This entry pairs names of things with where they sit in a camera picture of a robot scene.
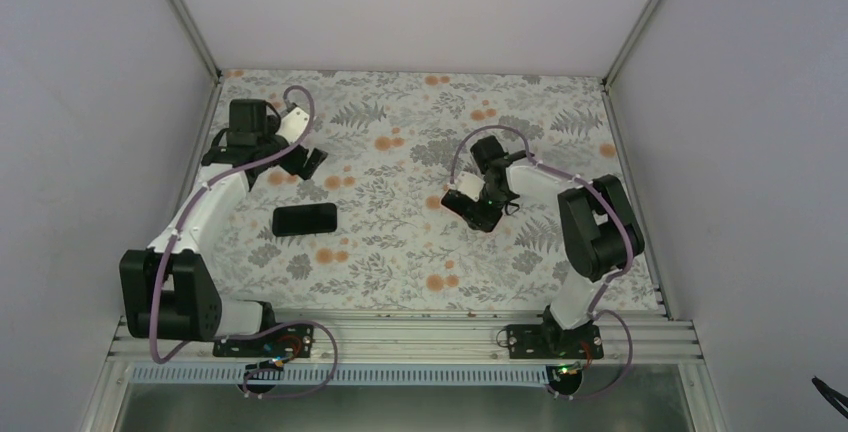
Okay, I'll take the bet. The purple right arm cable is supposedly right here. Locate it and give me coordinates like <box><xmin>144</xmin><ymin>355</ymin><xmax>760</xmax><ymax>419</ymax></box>
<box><xmin>449</xmin><ymin>125</ymin><xmax>636</xmax><ymax>401</ymax></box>

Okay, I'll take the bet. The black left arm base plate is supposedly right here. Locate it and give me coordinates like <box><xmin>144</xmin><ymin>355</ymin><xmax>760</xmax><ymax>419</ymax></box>
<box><xmin>212</xmin><ymin>323</ymin><xmax>315</xmax><ymax>360</ymax></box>

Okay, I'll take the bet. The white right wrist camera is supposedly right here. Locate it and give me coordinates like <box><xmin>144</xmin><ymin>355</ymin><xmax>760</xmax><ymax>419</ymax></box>
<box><xmin>452</xmin><ymin>171</ymin><xmax>485</xmax><ymax>202</ymax></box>

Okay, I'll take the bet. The black phone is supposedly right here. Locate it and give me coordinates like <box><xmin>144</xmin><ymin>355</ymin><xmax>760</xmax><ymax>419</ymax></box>
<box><xmin>271</xmin><ymin>202</ymin><xmax>338</xmax><ymax>237</ymax></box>

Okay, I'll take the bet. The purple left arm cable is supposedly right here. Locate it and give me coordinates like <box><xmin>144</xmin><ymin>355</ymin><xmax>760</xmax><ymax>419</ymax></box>
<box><xmin>149</xmin><ymin>85</ymin><xmax>340</xmax><ymax>401</ymax></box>

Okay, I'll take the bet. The floral patterned table mat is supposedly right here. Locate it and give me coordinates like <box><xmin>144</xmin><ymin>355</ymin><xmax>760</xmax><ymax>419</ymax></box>
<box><xmin>211</xmin><ymin>69</ymin><xmax>622</xmax><ymax>312</ymax></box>

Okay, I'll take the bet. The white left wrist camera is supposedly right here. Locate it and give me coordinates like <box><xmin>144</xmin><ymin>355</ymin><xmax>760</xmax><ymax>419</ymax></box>
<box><xmin>276</xmin><ymin>106</ymin><xmax>310</xmax><ymax>145</ymax></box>

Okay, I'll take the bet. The aluminium mounting rail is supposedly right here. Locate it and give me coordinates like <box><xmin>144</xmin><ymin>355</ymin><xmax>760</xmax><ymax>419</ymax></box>
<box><xmin>105</xmin><ymin>312</ymin><xmax>704</xmax><ymax>367</ymax></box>

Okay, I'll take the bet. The white slotted cable duct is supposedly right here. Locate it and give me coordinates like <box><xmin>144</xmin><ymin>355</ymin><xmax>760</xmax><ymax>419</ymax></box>
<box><xmin>129</xmin><ymin>363</ymin><xmax>684</xmax><ymax>388</ymax></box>

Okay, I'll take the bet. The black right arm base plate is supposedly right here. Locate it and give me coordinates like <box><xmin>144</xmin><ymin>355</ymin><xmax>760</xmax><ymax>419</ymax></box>
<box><xmin>503</xmin><ymin>321</ymin><xmax>605</xmax><ymax>360</ymax></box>

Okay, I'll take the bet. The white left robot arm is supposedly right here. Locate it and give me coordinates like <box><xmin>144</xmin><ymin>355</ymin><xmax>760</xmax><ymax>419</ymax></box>
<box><xmin>119</xmin><ymin>99</ymin><xmax>326</xmax><ymax>357</ymax></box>

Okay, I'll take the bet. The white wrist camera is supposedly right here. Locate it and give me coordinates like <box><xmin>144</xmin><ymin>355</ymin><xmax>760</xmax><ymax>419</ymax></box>
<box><xmin>276</xmin><ymin>106</ymin><xmax>310</xmax><ymax>145</ymax></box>
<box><xmin>452</xmin><ymin>171</ymin><xmax>485</xmax><ymax>202</ymax></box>

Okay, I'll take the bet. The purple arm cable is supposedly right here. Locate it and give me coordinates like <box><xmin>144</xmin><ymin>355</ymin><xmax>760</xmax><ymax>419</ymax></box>
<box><xmin>449</xmin><ymin>125</ymin><xmax>636</xmax><ymax>401</ymax></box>
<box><xmin>149</xmin><ymin>85</ymin><xmax>340</xmax><ymax>401</ymax></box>

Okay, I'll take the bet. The black object at corner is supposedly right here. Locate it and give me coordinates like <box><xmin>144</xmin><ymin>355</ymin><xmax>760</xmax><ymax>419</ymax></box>
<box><xmin>811</xmin><ymin>376</ymin><xmax>848</xmax><ymax>418</ymax></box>

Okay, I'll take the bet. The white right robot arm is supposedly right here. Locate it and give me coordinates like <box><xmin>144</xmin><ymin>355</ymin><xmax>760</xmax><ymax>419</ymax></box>
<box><xmin>441</xmin><ymin>136</ymin><xmax>645</xmax><ymax>359</ymax></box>

